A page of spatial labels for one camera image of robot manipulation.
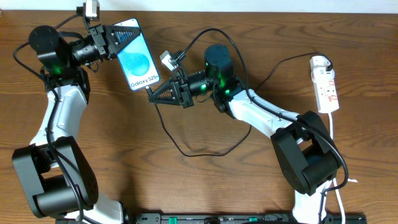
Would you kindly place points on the white power strip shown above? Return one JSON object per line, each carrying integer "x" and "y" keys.
{"x": 325, "y": 92}

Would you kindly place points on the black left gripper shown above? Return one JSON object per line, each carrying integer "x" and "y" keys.
{"x": 99, "y": 41}

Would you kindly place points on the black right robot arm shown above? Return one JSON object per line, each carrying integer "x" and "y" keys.
{"x": 307, "y": 155}

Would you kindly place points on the blue Galaxy smartphone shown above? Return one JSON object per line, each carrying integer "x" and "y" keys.
{"x": 136, "y": 61}

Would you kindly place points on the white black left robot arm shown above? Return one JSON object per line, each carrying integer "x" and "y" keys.
{"x": 56, "y": 178}

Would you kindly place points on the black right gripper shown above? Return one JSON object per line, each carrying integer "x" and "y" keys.
{"x": 184, "y": 92}

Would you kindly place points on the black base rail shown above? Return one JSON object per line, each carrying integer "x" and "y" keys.
{"x": 156, "y": 218}

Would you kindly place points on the white USB charger adapter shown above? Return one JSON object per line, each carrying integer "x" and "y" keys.
{"x": 320, "y": 74}

